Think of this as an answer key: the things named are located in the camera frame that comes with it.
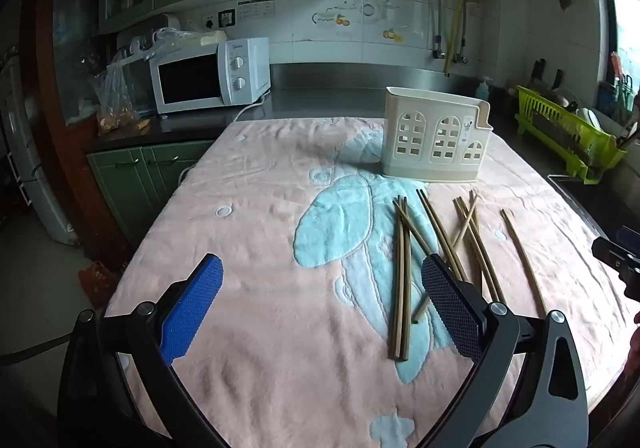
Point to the white microwave oven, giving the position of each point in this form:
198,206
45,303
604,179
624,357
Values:
200,77

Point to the steel sink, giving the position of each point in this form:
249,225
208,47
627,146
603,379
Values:
595,198

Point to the black wall socket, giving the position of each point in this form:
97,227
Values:
227,18

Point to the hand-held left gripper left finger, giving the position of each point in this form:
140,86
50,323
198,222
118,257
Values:
192,313

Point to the white wall label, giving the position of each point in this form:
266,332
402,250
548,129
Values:
256,8

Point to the pale yellow box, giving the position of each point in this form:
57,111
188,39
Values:
200,38

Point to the bunch of wooden chopsticks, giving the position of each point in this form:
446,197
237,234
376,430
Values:
406,278

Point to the white refrigerator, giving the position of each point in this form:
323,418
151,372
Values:
30,162

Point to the green base cabinet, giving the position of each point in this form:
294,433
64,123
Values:
140,183

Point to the cream plastic utensil holder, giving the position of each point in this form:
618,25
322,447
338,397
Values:
425,137

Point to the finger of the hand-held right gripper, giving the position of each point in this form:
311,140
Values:
631,239
622,268

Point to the pink printed towel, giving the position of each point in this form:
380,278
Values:
280,228

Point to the small white appliance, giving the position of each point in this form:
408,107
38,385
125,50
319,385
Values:
162,22

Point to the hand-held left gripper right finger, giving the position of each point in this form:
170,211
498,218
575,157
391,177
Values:
450,313

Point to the clear plastic bag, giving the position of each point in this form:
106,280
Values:
117,97

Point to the white plates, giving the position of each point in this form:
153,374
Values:
589,118

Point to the teapot and orange tile decal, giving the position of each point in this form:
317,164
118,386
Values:
360,12

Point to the green plastic dish rack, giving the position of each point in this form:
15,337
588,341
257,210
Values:
565,127

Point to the blue soap pump bottle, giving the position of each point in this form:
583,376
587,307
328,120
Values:
482,91

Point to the red plastic bag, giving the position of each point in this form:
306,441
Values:
97,283

